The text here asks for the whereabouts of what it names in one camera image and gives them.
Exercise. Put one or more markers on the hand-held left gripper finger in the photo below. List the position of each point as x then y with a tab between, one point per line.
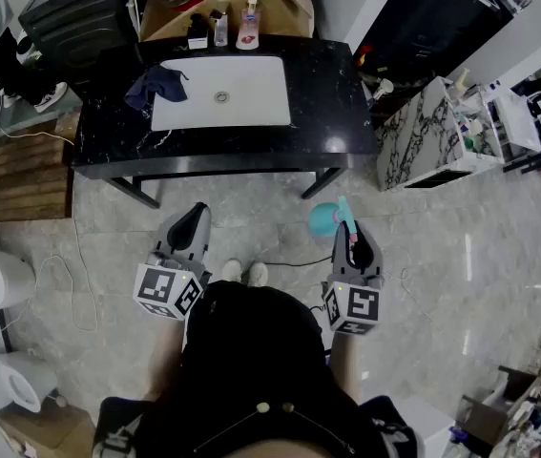
205	236
167	236

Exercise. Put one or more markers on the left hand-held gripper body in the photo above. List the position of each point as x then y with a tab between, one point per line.
167	291

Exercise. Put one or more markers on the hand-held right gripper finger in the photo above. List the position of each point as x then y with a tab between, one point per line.
340	253
374	263

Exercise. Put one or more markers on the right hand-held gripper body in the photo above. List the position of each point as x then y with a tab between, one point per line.
353	306

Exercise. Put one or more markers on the teal spray bottle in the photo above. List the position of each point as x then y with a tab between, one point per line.
322	220

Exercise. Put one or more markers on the person's left forearm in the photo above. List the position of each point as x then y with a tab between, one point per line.
167	356

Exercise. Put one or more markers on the person's right forearm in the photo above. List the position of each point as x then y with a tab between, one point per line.
346	365

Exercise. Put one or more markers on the pink soap pump bottle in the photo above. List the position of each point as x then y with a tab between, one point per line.
249	24

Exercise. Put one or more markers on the person's white left shoe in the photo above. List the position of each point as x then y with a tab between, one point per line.
232	271

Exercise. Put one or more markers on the person's white shoe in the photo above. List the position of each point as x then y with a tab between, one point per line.
256	275
232	271

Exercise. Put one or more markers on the person's white right shoe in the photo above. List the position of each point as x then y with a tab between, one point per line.
256	275

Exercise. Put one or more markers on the person's black clothing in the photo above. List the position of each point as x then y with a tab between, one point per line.
251	360

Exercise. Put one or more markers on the marble pattern cabinet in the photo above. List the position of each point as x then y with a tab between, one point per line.
418	146

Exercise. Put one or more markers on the metal sink drain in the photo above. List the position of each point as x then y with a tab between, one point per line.
221	97

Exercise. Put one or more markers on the black marble table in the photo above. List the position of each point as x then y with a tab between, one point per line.
329	103

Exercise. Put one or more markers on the dark blue cloth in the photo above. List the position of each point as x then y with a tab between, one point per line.
155	86

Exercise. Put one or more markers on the wooden slat mat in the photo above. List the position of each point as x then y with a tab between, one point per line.
27	174

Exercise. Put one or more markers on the white sink basin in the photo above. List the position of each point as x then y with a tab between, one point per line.
246	84

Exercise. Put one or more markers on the white toilet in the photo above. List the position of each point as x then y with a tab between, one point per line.
7	380

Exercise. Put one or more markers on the white shelf unit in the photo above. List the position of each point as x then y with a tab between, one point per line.
518	127

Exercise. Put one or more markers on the cluttered workbench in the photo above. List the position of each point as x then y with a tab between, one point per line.
527	413

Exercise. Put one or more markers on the chrome faucet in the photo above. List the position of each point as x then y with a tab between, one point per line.
221	29

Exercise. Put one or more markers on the black appliance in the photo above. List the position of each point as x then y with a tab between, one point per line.
79	22

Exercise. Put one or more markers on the white power strip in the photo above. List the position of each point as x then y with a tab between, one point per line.
131	3

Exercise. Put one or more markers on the large cardboard box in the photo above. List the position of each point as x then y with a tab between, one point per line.
284	3

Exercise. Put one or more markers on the white framed black cabinet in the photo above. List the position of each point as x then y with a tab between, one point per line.
432	17

